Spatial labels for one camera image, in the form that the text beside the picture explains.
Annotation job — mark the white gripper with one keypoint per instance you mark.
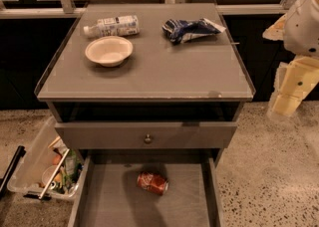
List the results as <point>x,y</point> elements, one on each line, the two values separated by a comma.
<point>303,27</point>

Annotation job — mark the red coke can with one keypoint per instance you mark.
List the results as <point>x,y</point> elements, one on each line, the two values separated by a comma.
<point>152,182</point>

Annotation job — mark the grey top drawer with knob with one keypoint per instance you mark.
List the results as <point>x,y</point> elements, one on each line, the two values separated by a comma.
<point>146,135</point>

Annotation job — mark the grey drawer cabinet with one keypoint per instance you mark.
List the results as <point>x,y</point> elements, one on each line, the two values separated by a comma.
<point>203,80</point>

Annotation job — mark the open grey middle drawer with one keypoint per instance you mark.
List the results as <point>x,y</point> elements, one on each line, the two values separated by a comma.
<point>108,195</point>

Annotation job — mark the blue chip bag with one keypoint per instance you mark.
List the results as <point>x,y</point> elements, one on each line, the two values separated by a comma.
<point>181,31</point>

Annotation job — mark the white plastic bottle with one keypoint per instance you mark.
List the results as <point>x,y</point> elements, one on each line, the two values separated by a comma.
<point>115,26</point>

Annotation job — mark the clear plastic storage bin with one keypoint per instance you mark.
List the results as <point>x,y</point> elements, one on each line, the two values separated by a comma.
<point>36,167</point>

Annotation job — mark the metal rod in bin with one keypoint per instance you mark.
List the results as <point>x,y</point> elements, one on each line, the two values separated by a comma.
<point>42,194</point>

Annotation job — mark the black bar on floor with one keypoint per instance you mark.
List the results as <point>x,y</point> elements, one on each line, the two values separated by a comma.
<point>19,153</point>

